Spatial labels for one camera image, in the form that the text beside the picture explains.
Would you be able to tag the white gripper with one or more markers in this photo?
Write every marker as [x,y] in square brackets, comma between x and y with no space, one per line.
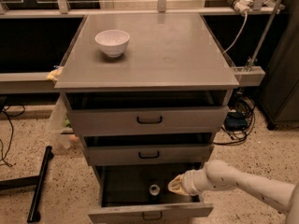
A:
[189,183]

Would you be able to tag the blue pepsi can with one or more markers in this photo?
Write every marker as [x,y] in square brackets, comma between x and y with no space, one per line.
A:
[154,192]

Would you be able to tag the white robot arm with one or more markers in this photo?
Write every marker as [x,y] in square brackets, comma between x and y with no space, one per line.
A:
[219,175]

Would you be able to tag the grey middle drawer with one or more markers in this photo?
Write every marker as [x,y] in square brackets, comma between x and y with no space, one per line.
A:
[147,149]

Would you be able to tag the grey drawer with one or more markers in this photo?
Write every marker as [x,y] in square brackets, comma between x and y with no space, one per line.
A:
[105,114]
[147,149]
[124,195]

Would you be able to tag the grey bottom drawer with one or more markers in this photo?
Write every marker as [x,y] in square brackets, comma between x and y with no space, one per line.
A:
[124,195]

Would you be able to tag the grey top drawer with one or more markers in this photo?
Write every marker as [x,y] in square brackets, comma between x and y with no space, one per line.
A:
[105,114]

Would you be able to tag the grey drawer cabinet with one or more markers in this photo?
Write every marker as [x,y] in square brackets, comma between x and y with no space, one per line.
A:
[170,58]

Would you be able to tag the black power adapter box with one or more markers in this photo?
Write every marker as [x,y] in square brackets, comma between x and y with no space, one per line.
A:
[235,121]

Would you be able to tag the dark grey side cabinet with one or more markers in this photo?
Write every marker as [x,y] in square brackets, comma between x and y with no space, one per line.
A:
[278,96]

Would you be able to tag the black metal stand base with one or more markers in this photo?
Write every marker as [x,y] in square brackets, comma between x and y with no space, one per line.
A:
[36,181]

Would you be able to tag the white ceramic bowl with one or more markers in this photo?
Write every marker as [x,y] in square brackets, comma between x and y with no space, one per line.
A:
[113,43]

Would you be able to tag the white power strip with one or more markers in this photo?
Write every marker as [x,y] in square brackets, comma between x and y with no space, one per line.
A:
[240,6]

